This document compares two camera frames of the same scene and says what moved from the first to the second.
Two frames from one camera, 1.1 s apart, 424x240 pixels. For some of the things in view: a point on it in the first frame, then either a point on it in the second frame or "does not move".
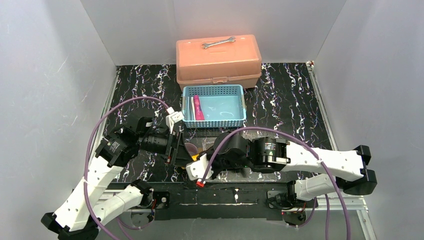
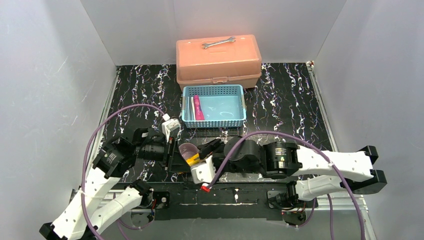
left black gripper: x=171 y=147 to x=168 y=156
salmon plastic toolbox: x=231 y=60 does not move
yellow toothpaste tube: x=194 y=157 does not move
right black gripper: x=218 y=153 does not move
